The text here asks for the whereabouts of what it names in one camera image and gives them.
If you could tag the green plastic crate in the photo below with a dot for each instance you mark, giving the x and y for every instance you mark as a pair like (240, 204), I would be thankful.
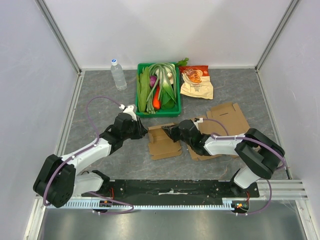
(175, 111)

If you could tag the aluminium frame post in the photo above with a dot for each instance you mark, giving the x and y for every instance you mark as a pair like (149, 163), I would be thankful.
(58, 34)
(293, 4)

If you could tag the grey slotted cable duct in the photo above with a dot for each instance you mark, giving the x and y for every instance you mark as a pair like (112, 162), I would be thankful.
(99, 204)

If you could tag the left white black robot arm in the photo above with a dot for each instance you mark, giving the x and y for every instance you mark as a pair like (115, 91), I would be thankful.
(59, 179)

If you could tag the orange carrot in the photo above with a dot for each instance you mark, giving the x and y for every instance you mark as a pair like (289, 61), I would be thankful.
(156, 103)

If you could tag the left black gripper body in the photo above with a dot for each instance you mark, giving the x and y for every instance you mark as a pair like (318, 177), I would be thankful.
(132, 133)

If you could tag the flat brown cardboard sheet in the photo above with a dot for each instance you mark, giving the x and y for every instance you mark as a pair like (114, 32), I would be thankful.
(224, 119)

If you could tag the white mushroom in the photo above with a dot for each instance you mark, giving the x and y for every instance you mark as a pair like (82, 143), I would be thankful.
(170, 76)

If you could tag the orange beige snack bag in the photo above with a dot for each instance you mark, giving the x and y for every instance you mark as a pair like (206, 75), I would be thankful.
(196, 82)

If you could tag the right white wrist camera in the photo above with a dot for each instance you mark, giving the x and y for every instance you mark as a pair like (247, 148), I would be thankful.
(198, 120)

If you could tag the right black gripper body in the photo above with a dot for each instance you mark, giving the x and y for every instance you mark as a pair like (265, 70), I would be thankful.
(173, 132)

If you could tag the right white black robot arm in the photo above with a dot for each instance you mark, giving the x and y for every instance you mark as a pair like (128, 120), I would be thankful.
(261, 155)

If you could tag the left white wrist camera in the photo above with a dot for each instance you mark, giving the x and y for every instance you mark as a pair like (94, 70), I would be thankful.
(130, 110)

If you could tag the left aluminium frame post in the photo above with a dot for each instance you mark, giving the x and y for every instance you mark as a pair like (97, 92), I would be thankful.
(58, 34)

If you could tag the small brown cardboard box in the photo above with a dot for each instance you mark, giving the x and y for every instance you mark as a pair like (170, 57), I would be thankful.
(160, 145)

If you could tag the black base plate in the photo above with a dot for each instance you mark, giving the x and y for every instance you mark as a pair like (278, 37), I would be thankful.
(168, 192)

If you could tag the clear plastic water bottle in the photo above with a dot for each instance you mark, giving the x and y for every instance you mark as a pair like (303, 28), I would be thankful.
(118, 75)

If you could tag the green bok choy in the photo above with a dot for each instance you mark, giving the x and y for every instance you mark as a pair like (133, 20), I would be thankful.
(167, 96)

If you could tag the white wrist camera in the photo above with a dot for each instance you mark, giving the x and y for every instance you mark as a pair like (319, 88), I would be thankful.
(130, 110)
(198, 120)

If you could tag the right aluminium frame post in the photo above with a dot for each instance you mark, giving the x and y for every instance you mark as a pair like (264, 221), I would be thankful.
(293, 4)

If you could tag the green leafy vegetable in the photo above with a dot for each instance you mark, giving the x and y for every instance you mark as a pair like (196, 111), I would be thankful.
(143, 87)

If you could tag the purple onion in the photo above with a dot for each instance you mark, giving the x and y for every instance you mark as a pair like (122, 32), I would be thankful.
(153, 80)

